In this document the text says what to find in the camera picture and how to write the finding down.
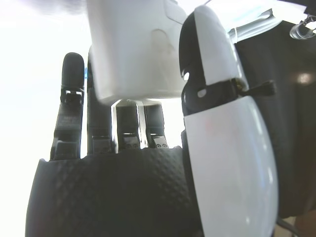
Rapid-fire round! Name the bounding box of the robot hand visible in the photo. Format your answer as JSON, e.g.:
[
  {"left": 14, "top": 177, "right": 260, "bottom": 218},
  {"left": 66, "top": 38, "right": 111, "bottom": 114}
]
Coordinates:
[{"left": 24, "top": 4, "right": 279, "bottom": 237}]

